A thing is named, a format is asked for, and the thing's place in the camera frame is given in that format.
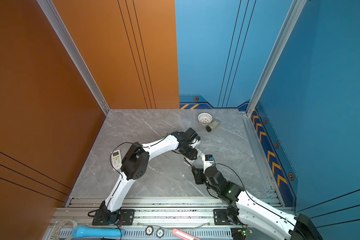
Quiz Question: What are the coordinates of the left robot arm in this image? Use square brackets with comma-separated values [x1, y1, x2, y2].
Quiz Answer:
[97, 128, 201, 225]

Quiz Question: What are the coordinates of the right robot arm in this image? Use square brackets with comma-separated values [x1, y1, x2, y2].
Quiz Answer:
[192, 165, 323, 240]

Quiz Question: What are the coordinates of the glass jar with black lid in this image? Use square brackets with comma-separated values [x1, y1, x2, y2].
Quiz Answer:
[206, 120, 220, 132]

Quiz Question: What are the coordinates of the patterned white ceramic bowl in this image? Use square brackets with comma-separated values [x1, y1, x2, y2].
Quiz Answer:
[197, 113, 213, 125]

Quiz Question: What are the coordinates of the small green circuit board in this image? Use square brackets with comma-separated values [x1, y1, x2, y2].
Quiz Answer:
[231, 228, 253, 240]

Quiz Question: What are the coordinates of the clear tape roll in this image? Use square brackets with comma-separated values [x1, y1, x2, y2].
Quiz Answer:
[51, 220, 78, 240]

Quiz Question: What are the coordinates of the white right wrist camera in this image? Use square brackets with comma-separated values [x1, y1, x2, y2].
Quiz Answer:
[202, 155, 215, 171]

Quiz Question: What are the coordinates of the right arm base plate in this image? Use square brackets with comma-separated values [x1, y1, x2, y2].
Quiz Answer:
[213, 209, 239, 226]

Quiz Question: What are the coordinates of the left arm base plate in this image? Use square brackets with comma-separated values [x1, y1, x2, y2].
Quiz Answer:
[89, 209, 135, 227]

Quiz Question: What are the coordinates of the blue plastic handle tool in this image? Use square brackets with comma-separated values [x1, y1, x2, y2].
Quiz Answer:
[71, 226, 122, 239]

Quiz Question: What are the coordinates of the aluminium corner post right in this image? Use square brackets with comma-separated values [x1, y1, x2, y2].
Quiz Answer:
[246, 0, 307, 117]

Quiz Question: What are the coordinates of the aluminium corner post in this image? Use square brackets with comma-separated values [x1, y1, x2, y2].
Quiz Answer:
[246, 0, 307, 117]
[37, 0, 110, 115]

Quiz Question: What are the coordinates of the aluminium corner post left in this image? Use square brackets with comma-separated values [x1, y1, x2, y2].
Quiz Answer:
[37, 0, 110, 115]

